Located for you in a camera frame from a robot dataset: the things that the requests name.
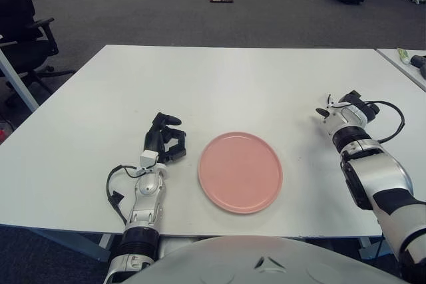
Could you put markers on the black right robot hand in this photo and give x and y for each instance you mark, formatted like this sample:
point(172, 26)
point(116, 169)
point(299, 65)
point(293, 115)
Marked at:
point(371, 111)

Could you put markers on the black office chair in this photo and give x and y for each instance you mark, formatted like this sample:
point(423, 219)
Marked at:
point(16, 31)

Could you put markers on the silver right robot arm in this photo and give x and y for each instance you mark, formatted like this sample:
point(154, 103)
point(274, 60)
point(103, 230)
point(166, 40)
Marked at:
point(376, 171)

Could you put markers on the green white tube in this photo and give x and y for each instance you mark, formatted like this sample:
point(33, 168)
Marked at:
point(403, 55)

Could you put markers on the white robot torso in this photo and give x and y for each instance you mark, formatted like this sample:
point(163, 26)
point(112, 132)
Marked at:
point(266, 264)

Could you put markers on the black handheld controller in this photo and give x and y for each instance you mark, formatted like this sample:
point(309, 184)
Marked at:
point(418, 60)

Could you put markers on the pink round plate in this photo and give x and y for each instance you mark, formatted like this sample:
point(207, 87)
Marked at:
point(239, 172)

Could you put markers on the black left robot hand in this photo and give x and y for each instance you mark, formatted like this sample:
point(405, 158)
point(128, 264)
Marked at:
point(154, 137)

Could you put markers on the blue-grey table frame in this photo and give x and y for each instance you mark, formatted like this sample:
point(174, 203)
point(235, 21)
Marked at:
point(66, 240)

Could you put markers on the red floor item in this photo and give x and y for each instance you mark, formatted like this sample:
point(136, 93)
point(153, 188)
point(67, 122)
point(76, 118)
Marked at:
point(3, 134)

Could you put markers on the blue-grey desk leg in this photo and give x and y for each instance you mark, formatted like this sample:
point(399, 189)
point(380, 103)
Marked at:
point(16, 81)

